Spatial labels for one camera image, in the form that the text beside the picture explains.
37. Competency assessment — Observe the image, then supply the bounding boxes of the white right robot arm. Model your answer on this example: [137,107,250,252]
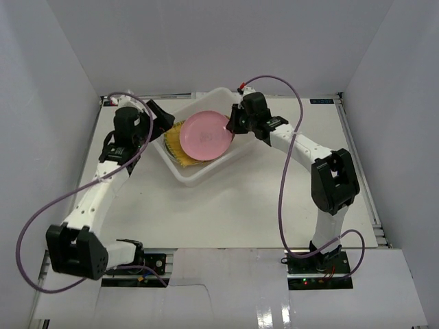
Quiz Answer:
[226,88,360,273]

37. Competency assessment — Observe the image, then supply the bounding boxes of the oblong yellow woven tray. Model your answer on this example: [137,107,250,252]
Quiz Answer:
[163,121,206,168]

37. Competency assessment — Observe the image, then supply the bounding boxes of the pink plastic plate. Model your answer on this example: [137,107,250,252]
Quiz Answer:
[179,110,234,161]

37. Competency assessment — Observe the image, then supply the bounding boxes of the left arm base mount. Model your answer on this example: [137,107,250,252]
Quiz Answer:
[101,252,174,288]

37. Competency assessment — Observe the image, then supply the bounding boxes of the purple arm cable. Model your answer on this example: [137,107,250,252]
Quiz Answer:
[239,74,367,280]
[16,91,169,295]

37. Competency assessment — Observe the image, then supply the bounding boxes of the white plastic bin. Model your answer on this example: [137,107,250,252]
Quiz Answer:
[152,87,257,187]

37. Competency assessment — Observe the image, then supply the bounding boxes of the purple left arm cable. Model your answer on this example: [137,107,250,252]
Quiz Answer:
[16,91,169,295]

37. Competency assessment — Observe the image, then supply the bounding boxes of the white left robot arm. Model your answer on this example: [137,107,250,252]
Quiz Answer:
[45,95,175,280]

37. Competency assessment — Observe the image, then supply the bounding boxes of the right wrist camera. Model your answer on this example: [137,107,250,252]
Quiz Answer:
[237,82,256,97]

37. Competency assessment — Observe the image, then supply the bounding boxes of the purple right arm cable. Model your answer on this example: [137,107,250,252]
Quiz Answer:
[239,74,367,280]

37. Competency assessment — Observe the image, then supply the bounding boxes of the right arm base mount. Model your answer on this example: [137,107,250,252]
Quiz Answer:
[281,251,353,291]

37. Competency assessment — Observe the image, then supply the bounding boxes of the blue label right corner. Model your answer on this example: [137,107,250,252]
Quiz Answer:
[309,98,334,105]

